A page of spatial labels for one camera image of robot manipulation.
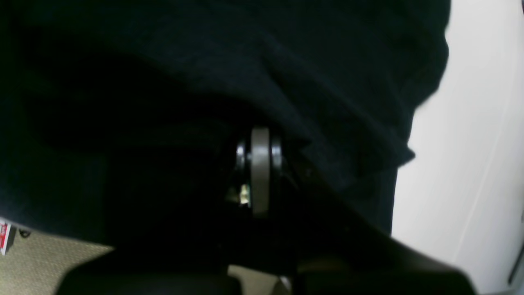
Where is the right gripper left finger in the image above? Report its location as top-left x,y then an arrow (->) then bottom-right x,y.
57,172 -> 246,295

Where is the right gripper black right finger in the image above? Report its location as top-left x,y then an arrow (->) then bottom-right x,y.
287,156 -> 479,295

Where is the black T-shirt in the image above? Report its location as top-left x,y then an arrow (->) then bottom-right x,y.
0,0 -> 451,245

